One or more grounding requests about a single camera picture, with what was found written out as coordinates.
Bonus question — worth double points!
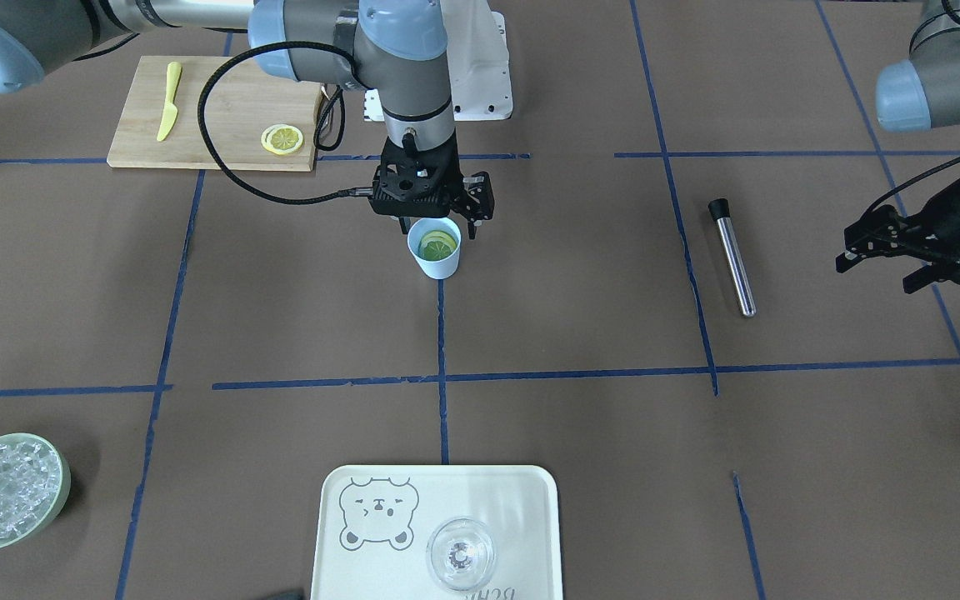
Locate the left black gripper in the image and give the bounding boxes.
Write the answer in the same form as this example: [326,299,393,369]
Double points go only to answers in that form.
[835,178,960,293]

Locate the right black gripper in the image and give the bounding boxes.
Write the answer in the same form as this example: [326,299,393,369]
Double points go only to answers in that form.
[369,137,495,240]

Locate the light blue cup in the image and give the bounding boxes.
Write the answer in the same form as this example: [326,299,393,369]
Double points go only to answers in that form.
[407,217,462,280]

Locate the lemon slice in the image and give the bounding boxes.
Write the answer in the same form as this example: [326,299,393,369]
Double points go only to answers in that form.
[417,229,458,262]

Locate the yellow lemon slices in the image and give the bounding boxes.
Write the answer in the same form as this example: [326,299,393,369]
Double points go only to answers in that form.
[260,124,306,156]

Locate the steel muddler black tip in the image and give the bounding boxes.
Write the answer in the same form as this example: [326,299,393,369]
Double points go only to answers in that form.
[707,197,758,318]

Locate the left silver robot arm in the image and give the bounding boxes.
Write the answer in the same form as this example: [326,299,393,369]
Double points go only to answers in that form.
[837,1,960,293]

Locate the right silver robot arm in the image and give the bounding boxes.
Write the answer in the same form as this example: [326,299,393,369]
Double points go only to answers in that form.
[0,1,495,237]

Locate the bamboo cutting board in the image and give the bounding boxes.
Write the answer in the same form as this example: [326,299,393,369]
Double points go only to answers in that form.
[107,56,323,173]

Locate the cream bear tray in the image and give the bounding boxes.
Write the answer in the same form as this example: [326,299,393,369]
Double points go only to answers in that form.
[309,466,564,599]

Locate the yellow plastic knife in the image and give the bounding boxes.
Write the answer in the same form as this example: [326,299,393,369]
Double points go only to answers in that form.
[155,61,183,142]

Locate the clear wine glass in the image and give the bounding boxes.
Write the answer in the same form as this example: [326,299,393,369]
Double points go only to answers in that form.
[426,517,497,593]

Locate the green bowl of ice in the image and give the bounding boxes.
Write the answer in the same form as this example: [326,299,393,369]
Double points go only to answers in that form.
[0,432,72,549]

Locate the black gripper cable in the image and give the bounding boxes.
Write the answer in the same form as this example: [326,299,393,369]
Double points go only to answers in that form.
[197,42,381,206]

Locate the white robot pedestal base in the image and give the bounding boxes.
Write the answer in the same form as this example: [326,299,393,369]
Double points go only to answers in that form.
[359,1,514,122]

